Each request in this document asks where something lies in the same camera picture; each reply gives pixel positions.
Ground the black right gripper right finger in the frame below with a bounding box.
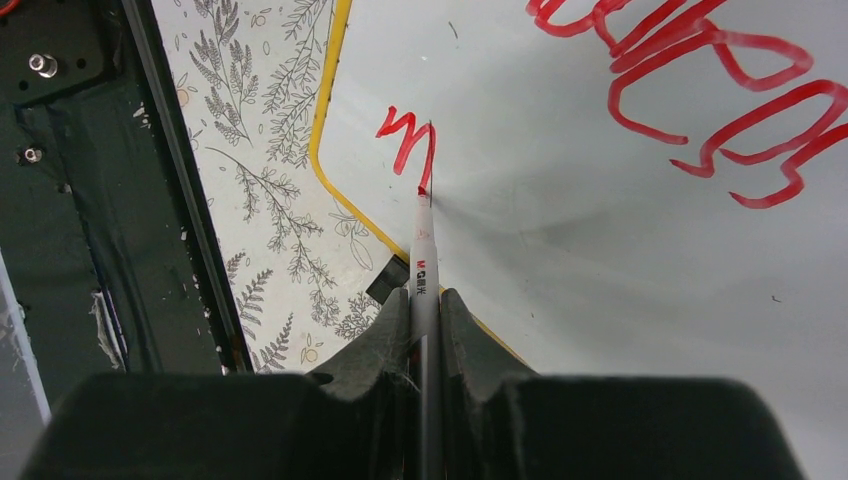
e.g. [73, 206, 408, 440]
[441, 289, 803, 479]

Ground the floral patterned table mat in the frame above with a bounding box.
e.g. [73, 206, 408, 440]
[153, 1, 393, 374]

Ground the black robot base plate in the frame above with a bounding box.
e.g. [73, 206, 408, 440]
[1, 1, 252, 404]

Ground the red capped whiteboard marker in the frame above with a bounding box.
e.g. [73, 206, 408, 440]
[409, 187, 444, 479]

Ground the yellow framed whiteboard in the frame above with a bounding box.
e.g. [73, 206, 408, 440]
[314, 1, 847, 479]

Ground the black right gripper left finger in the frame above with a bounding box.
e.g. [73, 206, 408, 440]
[22, 288, 415, 479]

